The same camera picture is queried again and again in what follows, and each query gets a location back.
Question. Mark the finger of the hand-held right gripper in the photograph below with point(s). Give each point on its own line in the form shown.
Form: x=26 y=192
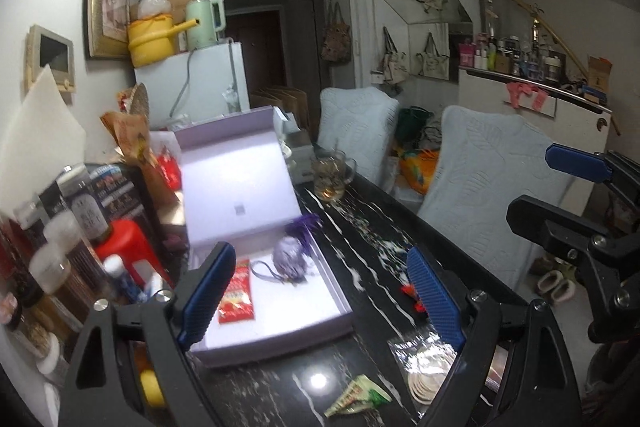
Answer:
x=575 y=163
x=545 y=217

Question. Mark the clear plastic bag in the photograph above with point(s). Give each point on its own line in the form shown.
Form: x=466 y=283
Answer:
x=425 y=367

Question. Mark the white capped blue bottle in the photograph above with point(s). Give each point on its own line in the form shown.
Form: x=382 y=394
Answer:
x=120 y=277

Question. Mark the green electric kettle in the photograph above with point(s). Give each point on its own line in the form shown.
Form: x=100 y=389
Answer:
x=202 y=24

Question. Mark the bamboo pole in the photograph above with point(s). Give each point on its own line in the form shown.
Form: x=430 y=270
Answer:
x=520 y=9

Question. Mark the purple sachet pouch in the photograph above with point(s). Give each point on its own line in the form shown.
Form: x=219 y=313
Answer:
x=289 y=257

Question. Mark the woven fan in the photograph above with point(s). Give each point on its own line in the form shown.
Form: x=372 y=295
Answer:
x=137 y=99

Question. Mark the brown patterned tote bag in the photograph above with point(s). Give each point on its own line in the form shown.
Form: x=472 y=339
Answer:
x=336 y=37

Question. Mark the black display box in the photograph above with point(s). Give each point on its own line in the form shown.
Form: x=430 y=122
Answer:
x=117 y=192

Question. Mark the dark wooden door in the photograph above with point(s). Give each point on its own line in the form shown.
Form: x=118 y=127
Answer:
x=255 y=47

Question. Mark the light blue covered chair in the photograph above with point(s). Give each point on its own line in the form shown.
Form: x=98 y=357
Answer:
x=480 y=177
x=355 y=122

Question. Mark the yellow pot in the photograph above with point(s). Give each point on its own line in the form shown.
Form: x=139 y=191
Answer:
x=150 y=42

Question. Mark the red snack packet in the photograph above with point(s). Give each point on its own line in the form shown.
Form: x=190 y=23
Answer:
x=237 y=297

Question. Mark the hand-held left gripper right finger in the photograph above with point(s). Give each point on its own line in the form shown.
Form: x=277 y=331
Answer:
x=435 y=302

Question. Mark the clear lidded jar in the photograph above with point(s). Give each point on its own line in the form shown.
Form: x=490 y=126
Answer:
x=65 y=232
x=50 y=277

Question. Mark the row of bottles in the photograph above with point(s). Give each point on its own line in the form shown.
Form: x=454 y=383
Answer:
x=520 y=57

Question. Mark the grey box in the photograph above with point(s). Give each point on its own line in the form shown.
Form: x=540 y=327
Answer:
x=302 y=157

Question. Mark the purple gift box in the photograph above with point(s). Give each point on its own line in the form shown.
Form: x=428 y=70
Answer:
x=235 y=177

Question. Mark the small cardboard box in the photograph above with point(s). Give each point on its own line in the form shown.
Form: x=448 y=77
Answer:
x=599 y=72

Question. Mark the green bag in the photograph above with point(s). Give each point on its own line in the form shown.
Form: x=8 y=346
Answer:
x=412 y=122

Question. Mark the white foam board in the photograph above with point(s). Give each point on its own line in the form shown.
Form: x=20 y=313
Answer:
x=35 y=137

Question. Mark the white plastic bag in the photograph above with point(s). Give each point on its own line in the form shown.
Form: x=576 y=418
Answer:
x=152 y=4

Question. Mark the beige wall intercom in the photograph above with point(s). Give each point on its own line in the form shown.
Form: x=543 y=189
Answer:
x=50 y=52

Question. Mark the glass mug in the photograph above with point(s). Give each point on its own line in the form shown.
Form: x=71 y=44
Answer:
x=330 y=177

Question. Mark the brown paper bags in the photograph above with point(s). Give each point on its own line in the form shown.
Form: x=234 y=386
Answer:
x=280 y=104

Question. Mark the small red tassel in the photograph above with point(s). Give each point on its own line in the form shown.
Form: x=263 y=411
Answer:
x=407 y=290

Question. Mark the beige slipper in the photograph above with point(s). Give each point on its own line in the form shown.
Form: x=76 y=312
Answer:
x=549 y=282
x=562 y=293

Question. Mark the green packet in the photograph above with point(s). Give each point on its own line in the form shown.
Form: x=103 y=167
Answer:
x=357 y=397

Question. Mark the brown snack bag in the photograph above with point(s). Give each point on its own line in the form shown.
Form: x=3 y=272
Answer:
x=125 y=137

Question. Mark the orange bag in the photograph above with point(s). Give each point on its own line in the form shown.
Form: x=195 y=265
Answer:
x=417 y=172

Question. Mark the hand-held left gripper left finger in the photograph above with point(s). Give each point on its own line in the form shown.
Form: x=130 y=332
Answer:
x=210 y=292

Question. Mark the pink cloth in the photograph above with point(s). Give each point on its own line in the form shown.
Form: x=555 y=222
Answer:
x=525 y=94

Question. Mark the brown slipper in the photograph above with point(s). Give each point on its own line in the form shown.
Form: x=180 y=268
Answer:
x=545 y=266

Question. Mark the red plastic stool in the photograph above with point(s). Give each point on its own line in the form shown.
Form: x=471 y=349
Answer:
x=125 y=242

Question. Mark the white mini fridge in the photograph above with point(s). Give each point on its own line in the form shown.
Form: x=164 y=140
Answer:
x=205 y=77

